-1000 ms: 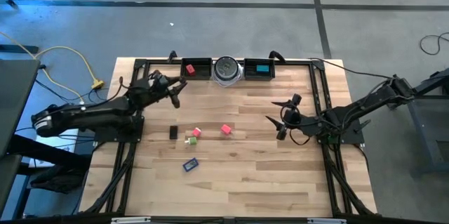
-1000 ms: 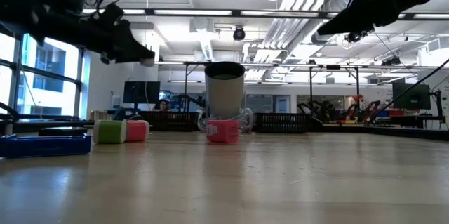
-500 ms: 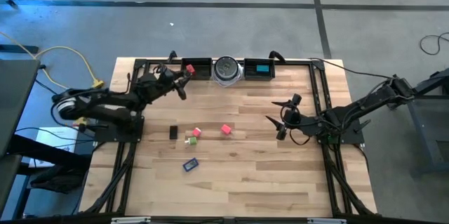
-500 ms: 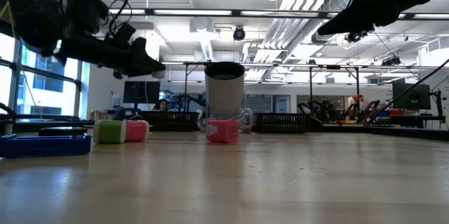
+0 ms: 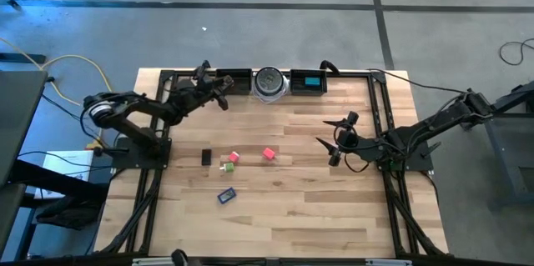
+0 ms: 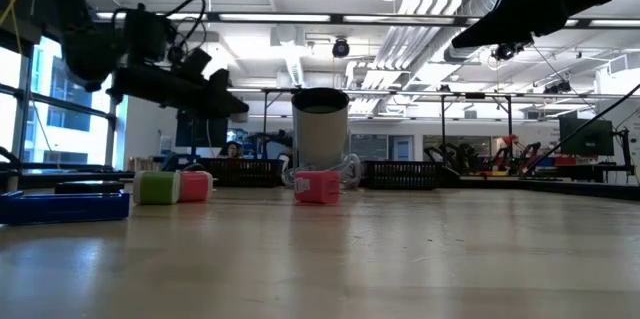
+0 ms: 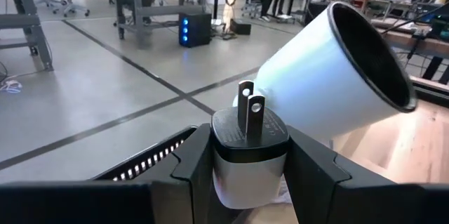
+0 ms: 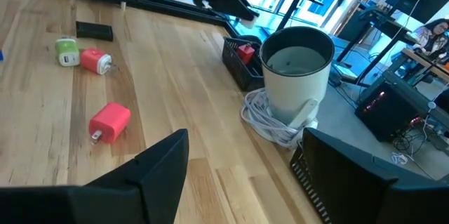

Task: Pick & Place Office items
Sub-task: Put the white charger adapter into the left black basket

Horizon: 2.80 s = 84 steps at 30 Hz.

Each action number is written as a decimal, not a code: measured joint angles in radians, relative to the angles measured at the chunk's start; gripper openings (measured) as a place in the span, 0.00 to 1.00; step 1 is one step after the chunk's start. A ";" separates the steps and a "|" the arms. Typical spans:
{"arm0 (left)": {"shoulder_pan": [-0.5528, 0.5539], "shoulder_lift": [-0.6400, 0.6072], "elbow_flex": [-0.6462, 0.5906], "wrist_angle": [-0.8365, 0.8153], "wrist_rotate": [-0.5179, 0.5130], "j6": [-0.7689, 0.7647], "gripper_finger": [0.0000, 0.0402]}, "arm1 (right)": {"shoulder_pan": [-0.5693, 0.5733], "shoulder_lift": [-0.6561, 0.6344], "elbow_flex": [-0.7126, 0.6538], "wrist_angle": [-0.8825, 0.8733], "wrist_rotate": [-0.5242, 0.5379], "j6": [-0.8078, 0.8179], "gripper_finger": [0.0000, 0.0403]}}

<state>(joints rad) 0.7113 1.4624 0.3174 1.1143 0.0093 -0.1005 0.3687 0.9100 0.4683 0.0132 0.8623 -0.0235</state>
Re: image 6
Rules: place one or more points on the blue rectangular device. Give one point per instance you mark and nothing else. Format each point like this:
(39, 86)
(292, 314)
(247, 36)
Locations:
(65, 207)

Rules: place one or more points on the long ceiling light bar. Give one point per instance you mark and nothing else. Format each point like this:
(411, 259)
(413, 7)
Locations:
(275, 17)

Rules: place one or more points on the black device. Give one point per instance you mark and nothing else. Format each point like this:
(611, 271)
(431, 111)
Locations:
(90, 187)

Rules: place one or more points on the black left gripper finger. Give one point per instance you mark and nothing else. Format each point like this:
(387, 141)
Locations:
(215, 104)
(219, 79)

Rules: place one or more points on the pink charger white print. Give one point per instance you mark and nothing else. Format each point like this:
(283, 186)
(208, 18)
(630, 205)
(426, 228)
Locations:
(320, 188)

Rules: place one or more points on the black computer monitor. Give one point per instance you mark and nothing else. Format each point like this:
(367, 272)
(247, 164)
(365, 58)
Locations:
(200, 136)
(586, 141)

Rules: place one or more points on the black mesh basket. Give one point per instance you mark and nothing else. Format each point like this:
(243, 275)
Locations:
(400, 174)
(240, 174)

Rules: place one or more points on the green white charger cube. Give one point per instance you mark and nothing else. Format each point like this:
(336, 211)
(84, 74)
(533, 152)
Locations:
(156, 188)

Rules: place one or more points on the person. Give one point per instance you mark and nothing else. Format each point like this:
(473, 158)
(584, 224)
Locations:
(231, 150)

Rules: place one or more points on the background metal frame rig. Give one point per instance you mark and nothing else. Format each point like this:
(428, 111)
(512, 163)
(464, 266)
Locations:
(443, 129)

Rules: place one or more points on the black aluminium table frame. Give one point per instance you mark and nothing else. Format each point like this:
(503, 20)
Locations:
(575, 188)

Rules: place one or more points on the white cylindrical cup black rim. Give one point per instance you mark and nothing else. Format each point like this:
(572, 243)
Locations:
(320, 139)

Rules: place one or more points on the coral white charger cube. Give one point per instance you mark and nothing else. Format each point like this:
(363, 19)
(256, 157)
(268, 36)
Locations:
(196, 186)

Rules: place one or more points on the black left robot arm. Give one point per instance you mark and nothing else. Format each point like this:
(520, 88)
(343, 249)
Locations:
(85, 34)

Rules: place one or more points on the black ceiling camera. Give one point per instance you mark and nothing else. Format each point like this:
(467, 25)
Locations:
(506, 52)
(341, 48)

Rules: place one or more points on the large window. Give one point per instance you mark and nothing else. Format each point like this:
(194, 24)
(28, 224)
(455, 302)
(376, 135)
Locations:
(60, 144)

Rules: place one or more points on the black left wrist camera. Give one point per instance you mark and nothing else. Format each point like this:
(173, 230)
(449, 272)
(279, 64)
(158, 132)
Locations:
(196, 63)

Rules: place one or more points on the red background robot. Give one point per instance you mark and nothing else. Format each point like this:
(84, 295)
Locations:
(510, 140)

